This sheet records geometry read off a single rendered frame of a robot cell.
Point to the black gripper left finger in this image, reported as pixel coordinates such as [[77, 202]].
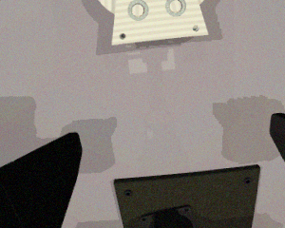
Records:
[[35, 189]]

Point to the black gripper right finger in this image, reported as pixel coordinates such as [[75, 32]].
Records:
[[277, 132]]

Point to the cream housing plate with two holes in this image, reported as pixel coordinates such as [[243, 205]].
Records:
[[158, 21]]

